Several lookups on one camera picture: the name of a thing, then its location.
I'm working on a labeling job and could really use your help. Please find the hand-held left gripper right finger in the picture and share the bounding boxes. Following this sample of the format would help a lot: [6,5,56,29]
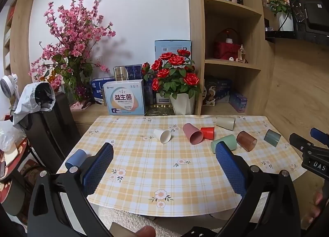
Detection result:
[215,141,301,237]

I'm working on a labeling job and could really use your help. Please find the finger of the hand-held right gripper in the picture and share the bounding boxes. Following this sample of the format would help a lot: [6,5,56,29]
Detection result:
[288,132,315,154]
[310,127,329,148]

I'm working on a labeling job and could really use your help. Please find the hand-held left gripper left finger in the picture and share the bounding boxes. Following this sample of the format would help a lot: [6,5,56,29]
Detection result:
[27,143,115,237]

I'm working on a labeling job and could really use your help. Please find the blue cup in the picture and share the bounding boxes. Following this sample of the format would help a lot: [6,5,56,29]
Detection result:
[65,149,88,170]

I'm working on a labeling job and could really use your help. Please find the grey translucent cup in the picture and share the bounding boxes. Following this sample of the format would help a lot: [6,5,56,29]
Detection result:
[264,129,282,147]

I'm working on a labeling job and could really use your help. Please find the green cup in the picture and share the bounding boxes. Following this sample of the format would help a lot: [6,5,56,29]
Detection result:
[211,134,236,154]

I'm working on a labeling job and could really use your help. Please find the brown translucent cup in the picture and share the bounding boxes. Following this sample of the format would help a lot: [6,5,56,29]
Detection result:
[236,131,257,152]

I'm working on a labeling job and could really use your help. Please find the red cup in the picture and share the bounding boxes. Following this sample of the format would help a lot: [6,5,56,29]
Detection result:
[200,127,215,140]

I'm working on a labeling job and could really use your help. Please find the beige cup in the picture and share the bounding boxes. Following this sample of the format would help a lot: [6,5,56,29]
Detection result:
[216,117,236,131]

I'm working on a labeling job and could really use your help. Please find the pink cup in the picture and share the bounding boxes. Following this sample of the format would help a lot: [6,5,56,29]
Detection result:
[182,123,204,144]

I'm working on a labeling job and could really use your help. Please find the white cup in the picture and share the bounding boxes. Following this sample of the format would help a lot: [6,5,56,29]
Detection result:
[153,128,172,144]

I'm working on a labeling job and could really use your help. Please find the person's right hand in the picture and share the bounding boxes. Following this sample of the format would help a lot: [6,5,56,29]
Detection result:
[301,191,329,230]

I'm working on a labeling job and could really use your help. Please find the person's left hand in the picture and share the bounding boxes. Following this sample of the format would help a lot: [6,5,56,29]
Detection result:
[136,226,157,237]

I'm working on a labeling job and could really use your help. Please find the black chair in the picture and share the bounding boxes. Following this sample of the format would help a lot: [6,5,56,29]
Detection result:
[24,92,81,174]

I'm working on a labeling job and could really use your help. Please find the white shaggy rug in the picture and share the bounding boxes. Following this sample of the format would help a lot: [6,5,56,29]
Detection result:
[96,204,185,237]

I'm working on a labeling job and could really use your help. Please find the yellow plaid floral tablecloth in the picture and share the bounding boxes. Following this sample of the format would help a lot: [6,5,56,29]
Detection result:
[55,115,307,223]

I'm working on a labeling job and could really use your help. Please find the purple box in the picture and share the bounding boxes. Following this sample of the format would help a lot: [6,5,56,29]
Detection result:
[229,91,248,113]

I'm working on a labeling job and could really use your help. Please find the white and blue box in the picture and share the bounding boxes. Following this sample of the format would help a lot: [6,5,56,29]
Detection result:
[103,79,146,116]

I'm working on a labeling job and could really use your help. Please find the blue and white carton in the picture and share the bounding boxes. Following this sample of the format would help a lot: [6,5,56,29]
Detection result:
[90,77,116,106]

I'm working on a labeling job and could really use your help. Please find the blue snack box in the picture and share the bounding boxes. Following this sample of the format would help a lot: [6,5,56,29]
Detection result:
[203,76,232,106]

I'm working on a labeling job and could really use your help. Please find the gold tray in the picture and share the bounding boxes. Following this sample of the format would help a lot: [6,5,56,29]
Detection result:
[145,104,176,116]

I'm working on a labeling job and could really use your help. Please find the white plastic bag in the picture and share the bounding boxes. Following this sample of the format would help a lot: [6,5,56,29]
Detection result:
[0,120,25,153]

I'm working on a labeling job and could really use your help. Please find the grey jacket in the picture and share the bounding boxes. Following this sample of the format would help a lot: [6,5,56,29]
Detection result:
[13,81,56,126]

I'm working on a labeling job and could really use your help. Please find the dark blue box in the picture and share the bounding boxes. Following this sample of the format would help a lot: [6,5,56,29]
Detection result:
[114,64,143,81]

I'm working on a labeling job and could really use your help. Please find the red rose plant white pot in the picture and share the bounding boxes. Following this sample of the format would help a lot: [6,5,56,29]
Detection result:
[142,49,201,115]

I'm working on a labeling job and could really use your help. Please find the black appliance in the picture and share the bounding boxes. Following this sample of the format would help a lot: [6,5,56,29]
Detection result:
[289,0,329,40]

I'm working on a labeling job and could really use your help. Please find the red basket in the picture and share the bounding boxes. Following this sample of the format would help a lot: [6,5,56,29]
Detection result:
[213,28,243,60]

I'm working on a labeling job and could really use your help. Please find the white fan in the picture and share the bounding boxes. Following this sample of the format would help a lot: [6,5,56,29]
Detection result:
[0,74,20,99]

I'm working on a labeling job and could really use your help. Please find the pink blossom flower arrangement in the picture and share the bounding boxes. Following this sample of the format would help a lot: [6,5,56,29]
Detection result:
[29,0,117,109]

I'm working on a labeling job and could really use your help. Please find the light blue tall box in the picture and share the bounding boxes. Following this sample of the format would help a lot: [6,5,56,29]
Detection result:
[154,40,192,61]

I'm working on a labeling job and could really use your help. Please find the peach flowers white pot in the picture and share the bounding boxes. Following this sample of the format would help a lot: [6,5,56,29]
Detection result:
[266,0,298,31]

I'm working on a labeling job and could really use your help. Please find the wooden shelf unit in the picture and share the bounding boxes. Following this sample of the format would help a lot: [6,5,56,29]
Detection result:
[186,0,277,117]

